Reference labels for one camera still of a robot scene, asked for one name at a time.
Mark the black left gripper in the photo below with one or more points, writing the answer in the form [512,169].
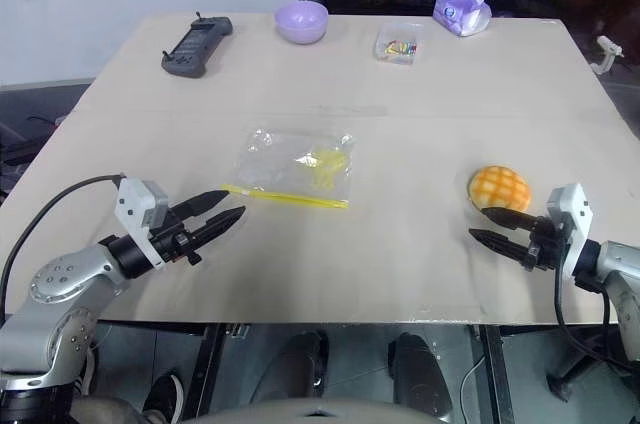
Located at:
[170,241]

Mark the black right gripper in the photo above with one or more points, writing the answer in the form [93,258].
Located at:
[547,246]

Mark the round orange checkered bread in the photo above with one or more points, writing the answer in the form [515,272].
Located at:
[500,186]

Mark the clear yellow-zip plastic bag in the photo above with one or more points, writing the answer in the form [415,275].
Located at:
[280,169]

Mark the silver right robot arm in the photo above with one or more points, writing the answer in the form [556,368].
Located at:
[617,264]

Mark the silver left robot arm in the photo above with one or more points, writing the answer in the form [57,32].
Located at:
[55,274]

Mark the black table leg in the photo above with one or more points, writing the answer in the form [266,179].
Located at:
[497,374]
[207,369]

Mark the black floor stand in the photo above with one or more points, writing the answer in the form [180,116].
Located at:
[565,384]

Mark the dark grey handheld controller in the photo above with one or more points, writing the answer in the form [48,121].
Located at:
[192,49]

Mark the dark rounded shape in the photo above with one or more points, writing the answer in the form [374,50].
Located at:
[297,364]
[415,374]

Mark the black and white sneaker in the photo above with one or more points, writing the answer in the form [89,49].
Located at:
[162,394]

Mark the dark floor clutter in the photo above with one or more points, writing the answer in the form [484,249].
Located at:
[25,146]

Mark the white gun-shaped tool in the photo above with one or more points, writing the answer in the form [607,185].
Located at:
[607,46]

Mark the purple plastic bowl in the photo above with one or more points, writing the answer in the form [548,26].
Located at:
[300,24]

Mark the clear box of coloured bits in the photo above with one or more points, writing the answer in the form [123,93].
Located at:
[397,46]

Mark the purple tissue pack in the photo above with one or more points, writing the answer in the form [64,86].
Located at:
[460,11]

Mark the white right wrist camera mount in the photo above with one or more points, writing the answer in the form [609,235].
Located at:
[575,209]

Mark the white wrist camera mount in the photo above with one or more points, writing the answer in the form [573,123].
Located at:
[575,209]
[132,204]

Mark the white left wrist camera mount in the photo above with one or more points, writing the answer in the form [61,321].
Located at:
[132,204]

